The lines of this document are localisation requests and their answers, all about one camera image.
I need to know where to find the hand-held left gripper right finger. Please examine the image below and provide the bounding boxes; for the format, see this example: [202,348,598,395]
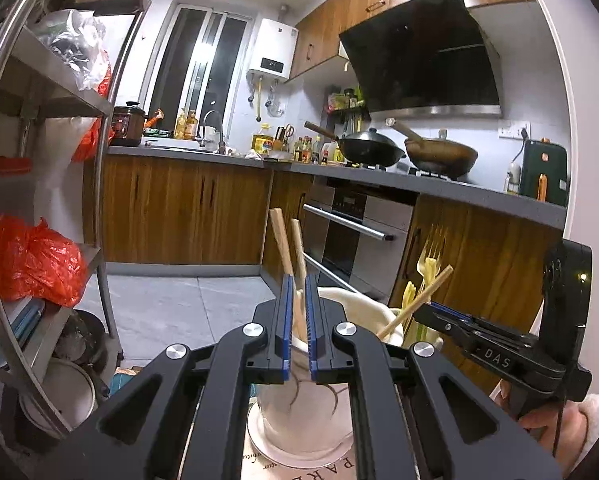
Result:
[305,274,563,480]

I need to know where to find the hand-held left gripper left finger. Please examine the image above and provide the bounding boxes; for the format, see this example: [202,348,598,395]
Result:
[34,274,296,480]

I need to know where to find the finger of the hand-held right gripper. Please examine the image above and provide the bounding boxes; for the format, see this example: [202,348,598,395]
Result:
[412,306,483,350]
[431,301,536,345]

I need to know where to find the wooden chopstick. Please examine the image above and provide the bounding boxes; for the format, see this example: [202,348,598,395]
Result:
[377,266,454,340]
[290,218,310,343]
[270,208,296,281]

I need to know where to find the yellow plastic utensil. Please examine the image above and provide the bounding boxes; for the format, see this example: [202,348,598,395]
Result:
[402,281,426,347]
[423,257,439,306]

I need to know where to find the gold fork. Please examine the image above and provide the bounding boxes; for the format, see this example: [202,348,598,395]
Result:
[414,224,449,286]

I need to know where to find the white ceramic double utensil holder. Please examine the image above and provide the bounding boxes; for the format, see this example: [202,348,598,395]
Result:
[247,287,446,468]

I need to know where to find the person's right hand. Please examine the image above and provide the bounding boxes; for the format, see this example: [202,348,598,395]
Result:
[489,380,587,461]

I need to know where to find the built-in steel oven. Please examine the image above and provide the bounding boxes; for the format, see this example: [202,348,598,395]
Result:
[302,182,416,302]

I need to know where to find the dark green air fryer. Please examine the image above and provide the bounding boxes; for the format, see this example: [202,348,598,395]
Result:
[518,138,571,207]

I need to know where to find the brown frying pan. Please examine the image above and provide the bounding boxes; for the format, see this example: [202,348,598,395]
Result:
[385,117,479,177]

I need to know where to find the wooden base cabinets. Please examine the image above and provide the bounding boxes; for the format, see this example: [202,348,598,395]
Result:
[98,152,564,396]

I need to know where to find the row of condiment bottles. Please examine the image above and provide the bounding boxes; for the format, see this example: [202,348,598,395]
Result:
[292,135,346,167]

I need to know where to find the black wok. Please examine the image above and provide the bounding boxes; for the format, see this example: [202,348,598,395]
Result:
[304,121,406,169]

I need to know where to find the yellow cooking oil bottle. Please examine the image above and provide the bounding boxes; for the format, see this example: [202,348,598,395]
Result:
[252,124,275,157]

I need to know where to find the dark metal pot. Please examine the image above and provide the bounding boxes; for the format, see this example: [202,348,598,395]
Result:
[54,310,109,362]

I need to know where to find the chrome faucet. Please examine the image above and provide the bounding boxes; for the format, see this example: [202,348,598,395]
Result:
[200,110,226,156]

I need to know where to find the amber glass bottles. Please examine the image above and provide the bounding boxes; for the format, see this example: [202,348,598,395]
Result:
[174,108,199,141]

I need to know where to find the white pot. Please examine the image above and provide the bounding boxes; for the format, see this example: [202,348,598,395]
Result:
[20,357,99,432]

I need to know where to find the black range hood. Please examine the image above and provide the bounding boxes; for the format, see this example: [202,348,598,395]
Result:
[338,0,505,121]

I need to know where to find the dark red pressure cooker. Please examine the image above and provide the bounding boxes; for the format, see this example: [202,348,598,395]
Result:
[110,101,148,148]

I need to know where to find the crumpled red plastic bag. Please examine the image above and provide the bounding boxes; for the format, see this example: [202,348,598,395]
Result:
[0,213,89,309]

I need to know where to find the window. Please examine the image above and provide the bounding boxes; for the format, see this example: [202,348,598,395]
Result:
[150,4,254,139]

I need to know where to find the hanging red plastic bag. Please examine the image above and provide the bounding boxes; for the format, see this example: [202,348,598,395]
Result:
[72,60,116,162]

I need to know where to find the white water heater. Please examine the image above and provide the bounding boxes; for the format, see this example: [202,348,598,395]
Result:
[246,17,299,84]

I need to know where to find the steel shelf rack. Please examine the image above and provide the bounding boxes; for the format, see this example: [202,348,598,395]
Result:
[0,0,151,443]

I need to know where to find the red-lidded plastic container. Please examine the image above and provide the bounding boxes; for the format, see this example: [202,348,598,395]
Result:
[0,156,34,177]

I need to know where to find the clear plastic bag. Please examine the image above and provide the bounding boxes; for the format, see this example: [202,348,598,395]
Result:
[34,8,108,92]

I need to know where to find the white wall socket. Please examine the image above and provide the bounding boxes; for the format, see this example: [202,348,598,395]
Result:
[498,121,531,139]

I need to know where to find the wooden wall cabinets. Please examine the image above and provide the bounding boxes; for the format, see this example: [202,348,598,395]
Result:
[284,0,536,85]

